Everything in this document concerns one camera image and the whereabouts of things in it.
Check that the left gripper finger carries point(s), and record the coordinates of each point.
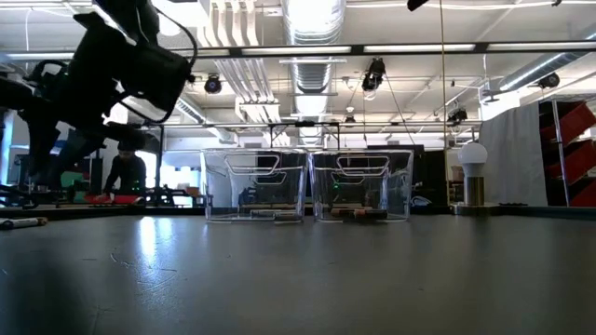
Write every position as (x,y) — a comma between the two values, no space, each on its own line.
(42,144)
(102,137)

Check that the clear plastic bin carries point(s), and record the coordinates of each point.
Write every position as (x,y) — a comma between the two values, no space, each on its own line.
(253,186)
(363,186)

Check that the small copper-black battery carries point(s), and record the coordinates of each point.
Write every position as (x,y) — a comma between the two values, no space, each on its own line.
(369,214)

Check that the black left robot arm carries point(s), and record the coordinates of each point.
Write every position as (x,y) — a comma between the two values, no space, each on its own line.
(14,93)

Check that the person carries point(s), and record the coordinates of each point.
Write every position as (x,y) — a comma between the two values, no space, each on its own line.
(130,172)

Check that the red tray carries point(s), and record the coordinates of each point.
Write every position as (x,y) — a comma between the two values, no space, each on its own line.
(116,200)

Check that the black ceiling spotlight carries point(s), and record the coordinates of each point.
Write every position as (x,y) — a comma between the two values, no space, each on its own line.
(549,80)
(375,76)
(457,116)
(212,84)

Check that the white ceiling pipe bundle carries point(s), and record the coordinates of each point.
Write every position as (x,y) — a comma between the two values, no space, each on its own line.
(251,88)

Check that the black cabinet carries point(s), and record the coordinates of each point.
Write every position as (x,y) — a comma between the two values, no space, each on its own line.
(433,177)

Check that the white partition panel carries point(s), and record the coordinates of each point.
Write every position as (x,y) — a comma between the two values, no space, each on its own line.
(512,153)

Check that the red storage bin rack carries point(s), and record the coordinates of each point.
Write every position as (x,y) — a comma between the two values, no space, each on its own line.
(577,121)

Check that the black overhead frame bar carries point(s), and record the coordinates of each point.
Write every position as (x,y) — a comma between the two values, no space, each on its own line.
(479,47)

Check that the silver ventilation duct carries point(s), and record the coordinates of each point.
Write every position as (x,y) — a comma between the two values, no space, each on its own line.
(312,74)
(535,70)

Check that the black aluminium table frame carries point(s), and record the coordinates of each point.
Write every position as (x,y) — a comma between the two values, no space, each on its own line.
(531,210)

